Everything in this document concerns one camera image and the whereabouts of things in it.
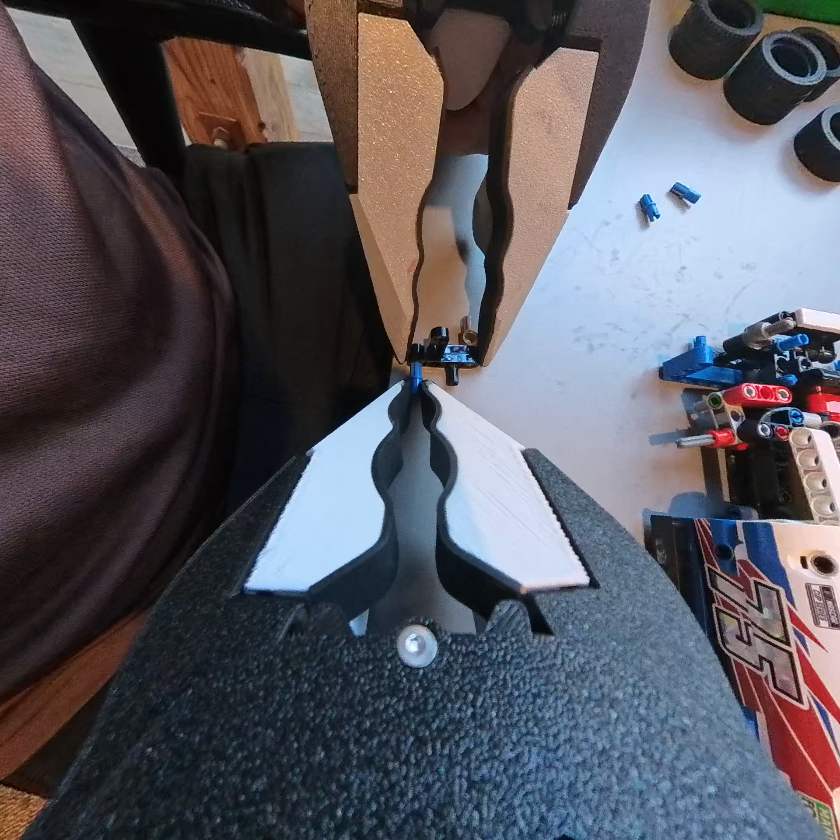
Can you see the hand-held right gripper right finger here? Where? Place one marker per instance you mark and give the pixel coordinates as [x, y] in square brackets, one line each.
[512, 518]

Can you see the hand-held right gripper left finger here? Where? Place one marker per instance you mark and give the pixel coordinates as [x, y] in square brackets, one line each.
[315, 525]

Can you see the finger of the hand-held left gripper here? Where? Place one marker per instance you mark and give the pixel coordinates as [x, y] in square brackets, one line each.
[394, 164]
[544, 164]

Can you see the black brick connector pin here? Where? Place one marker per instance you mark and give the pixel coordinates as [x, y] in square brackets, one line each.
[453, 375]

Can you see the black angled brick beam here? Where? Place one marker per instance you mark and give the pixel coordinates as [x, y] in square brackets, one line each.
[433, 356]
[437, 336]

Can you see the green plastic bin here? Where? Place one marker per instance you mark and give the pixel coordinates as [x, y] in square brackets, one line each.
[800, 5]

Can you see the brick model race car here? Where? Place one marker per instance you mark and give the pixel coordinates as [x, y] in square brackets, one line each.
[774, 459]

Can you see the grey desk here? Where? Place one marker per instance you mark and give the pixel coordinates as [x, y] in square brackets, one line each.
[623, 295]

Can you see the black rubber tyre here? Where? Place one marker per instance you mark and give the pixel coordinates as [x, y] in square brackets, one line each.
[820, 154]
[761, 95]
[828, 72]
[709, 49]

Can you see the person's black trousers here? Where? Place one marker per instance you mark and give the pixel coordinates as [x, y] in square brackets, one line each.
[295, 295]

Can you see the wooden cabinet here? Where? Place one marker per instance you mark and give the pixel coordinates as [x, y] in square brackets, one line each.
[216, 85]

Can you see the black chair armrest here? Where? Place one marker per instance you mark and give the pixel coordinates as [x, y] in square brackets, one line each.
[131, 85]

